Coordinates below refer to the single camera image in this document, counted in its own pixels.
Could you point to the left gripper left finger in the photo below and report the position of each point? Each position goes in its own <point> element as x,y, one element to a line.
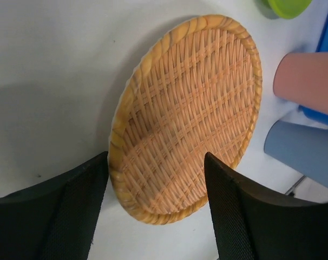
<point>55,219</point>

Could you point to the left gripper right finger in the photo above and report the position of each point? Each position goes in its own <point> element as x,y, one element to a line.
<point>251,221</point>

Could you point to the blue plastic bin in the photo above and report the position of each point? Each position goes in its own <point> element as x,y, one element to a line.
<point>327,54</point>

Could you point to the green plate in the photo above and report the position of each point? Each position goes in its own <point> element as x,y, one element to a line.
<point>287,9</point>

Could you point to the brown woven bamboo tray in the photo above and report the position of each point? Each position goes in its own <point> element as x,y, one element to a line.
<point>197,90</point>

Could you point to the pink cup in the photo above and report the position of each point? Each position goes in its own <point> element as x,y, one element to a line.
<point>299,78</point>

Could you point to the blue cup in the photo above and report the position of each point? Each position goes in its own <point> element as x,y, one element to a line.
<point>303,148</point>

